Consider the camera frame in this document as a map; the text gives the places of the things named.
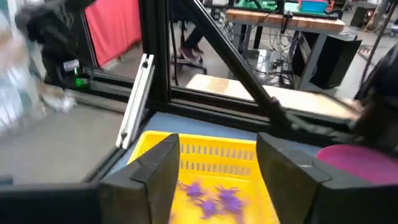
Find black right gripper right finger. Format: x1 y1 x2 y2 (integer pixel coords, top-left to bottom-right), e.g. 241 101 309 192
256 132 398 224

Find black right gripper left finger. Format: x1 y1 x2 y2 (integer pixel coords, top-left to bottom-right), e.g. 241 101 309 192
0 133 180 224

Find purple plastic spider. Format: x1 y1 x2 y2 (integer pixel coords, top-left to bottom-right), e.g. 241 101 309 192
194 198 220 220
222 198 248 216
178 182 206 198
216 185 240 202

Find pink round plastic bowl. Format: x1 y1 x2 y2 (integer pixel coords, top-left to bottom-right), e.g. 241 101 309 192
315 143 398 186

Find silver aluminium extrusion bar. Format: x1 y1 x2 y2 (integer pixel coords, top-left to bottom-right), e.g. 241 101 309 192
115 53 155 150

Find yellow perforated plastic basket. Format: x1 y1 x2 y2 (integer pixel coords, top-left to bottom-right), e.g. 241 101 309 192
127 130 280 224

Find wooden table side board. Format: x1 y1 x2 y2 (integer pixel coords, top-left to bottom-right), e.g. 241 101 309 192
185 73 363 121

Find black chair base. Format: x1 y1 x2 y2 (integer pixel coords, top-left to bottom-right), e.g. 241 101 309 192
173 57 208 75

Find black computer case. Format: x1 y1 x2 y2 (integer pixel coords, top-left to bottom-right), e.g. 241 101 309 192
309 33 363 90

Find red fabric partition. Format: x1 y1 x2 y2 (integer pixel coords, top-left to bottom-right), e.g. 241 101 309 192
83 0 142 68

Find wooden top work table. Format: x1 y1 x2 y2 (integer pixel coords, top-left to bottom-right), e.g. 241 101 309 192
225 8 346 91

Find black stand pole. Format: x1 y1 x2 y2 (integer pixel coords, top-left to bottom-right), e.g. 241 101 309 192
359 0 398 86

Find blue bin with pink rim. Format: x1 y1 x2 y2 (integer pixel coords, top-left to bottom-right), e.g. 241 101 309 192
297 0 330 14

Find green items on table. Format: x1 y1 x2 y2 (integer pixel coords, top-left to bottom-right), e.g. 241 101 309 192
233 0 278 11

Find tangled black floor cables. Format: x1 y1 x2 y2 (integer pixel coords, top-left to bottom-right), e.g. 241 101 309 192
248 51 301 88

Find black table frame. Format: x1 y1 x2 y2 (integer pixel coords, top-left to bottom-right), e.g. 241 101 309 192
62 0 361 184

